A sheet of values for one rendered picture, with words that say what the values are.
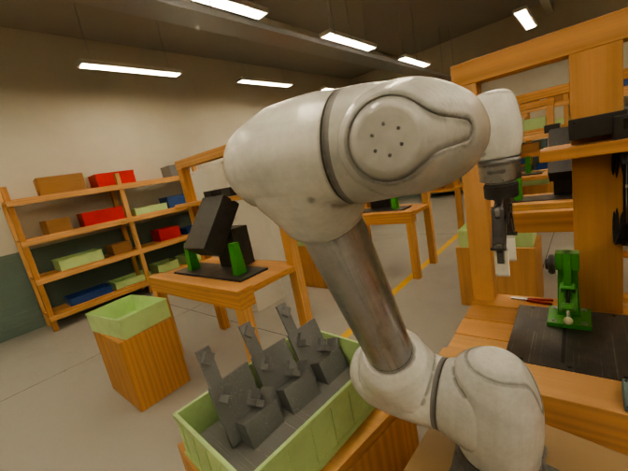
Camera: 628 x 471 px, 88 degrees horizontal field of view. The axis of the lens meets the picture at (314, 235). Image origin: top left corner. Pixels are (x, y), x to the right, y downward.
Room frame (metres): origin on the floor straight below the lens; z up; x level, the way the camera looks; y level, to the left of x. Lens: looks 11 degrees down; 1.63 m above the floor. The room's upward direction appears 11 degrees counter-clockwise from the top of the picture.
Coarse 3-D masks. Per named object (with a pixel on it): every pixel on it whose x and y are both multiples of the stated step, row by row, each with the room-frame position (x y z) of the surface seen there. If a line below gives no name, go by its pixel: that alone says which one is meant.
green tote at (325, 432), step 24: (336, 336) 1.21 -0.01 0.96; (192, 408) 0.96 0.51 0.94; (336, 408) 0.86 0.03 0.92; (360, 408) 0.93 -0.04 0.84; (192, 432) 0.83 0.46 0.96; (312, 432) 0.78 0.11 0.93; (336, 432) 0.84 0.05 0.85; (192, 456) 0.89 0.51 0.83; (216, 456) 0.72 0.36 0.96; (288, 456) 0.72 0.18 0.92; (312, 456) 0.77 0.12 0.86
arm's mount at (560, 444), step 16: (432, 432) 0.68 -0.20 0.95; (560, 432) 0.63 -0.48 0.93; (432, 448) 0.64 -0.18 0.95; (448, 448) 0.64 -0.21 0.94; (560, 448) 0.59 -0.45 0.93; (576, 448) 0.59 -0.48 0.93; (592, 448) 0.58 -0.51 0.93; (416, 464) 0.61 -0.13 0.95; (432, 464) 0.60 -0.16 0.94; (448, 464) 0.60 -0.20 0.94; (560, 464) 0.56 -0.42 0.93; (576, 464) 0.55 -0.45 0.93; (592, 464) 0.55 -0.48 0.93; (608, 464) 0.54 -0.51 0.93; (624, 464) 0.54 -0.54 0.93
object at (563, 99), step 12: (624, 84) 5.77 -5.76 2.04; (552, 96) 6.49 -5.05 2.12; (564, 96) 6.30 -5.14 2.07; (540, 108) 6.52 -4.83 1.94; (564, 108) 6.30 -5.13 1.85; (528, 120) 6.73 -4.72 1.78; (540, 120) 6.60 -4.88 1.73; (564, 120) 6.31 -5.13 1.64; (528, 132) 6.67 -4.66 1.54; (528, 144) 6.77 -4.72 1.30; (540, 168) 6.63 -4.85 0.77
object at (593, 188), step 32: (576, 64) 1.18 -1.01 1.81; (608, 64) 1.13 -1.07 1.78; (576, 96) 1.19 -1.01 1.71; (608, 96) 1.13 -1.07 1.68; (576, 160) 1.19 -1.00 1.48; (608, 160) 1.13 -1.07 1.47; (480, 192) 1.40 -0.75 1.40; (576, 192) 1.19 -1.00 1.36; (608, 192) 1.13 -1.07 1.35; (480, 224) 1.41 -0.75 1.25; (576, 224) 1.19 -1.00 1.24; (608, 224) 1.13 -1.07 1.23; (480, 256) 1.42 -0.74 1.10; (608, 256) 1.13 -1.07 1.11; (480, 288) 1.42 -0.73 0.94; (608, 288) 1.13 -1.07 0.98
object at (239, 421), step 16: (208, 352) 0.92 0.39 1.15; (208, 368) 0.92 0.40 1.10; (240, 368) 0.98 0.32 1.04; (208, 384) 0.90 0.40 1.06; (240, 384) 0.95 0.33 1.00; (256, 384) 0.98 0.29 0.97; (240, 400) 0.93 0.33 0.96; (224, 416) 0.88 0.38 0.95; (240, 416) 0.91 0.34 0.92; (256, 416) 0.89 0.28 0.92; (272, 416) 0.92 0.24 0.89; (240, 432) 0.88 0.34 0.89; (256, 432) 0.87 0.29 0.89; (272, 432) 0.90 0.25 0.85; (256, 448) 0.85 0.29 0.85
